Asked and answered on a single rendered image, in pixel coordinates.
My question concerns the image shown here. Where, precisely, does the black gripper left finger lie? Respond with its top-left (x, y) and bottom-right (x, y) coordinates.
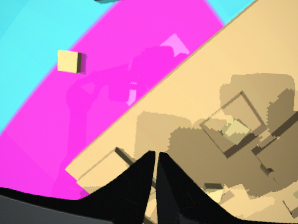
top-left (0, 151), bottom-right (156, 224)

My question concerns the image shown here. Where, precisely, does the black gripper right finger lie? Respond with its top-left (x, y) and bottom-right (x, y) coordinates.
top-left (156, 152), bottom-right (283, 224)

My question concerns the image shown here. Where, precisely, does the pale yellow block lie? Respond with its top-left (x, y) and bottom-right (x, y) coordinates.
top-left (202, 183), bottom-right (223, 202)
top-left (293, 190), bottom-right (298, 198)
top-left (57, 49), bottom-right (81, 73)
top-left (220, 117), bottom-right (250, 145)

